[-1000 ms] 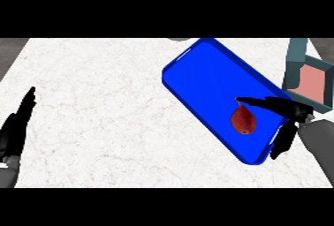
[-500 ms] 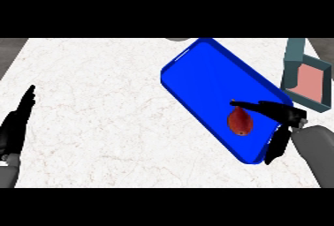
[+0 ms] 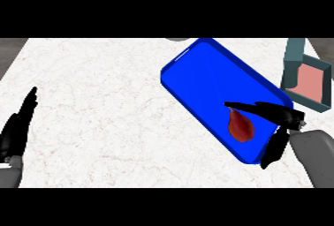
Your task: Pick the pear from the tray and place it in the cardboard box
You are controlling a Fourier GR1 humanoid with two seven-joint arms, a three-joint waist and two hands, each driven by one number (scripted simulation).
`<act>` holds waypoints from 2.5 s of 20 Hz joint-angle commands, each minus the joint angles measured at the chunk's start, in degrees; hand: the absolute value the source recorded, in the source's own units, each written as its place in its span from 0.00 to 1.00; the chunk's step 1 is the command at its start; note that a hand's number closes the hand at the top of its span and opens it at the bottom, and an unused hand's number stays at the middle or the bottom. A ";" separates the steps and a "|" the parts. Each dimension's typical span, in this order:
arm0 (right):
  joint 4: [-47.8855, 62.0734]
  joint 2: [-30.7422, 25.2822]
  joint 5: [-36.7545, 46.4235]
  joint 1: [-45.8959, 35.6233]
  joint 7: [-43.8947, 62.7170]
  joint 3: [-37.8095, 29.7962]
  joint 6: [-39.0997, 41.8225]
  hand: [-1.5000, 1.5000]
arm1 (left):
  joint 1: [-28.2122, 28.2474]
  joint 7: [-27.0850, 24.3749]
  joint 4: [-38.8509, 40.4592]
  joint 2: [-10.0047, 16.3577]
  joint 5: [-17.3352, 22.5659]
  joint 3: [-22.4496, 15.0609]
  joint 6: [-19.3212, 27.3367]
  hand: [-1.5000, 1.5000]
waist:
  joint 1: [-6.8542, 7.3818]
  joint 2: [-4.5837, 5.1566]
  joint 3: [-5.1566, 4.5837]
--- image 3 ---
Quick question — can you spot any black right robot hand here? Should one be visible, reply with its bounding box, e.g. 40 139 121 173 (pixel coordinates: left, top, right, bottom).
223 101 306 170

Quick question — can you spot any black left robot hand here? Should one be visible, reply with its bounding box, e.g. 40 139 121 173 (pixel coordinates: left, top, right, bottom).
0 86 39 163

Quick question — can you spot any red pear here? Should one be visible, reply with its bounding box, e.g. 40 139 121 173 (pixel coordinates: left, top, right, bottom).
228 107 256 143

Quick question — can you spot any teal box with pink inside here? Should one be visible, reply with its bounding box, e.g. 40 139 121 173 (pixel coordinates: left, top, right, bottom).
279 38 334 114

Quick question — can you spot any blue tray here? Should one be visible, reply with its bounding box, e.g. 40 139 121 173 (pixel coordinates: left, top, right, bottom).
160 37 296 165

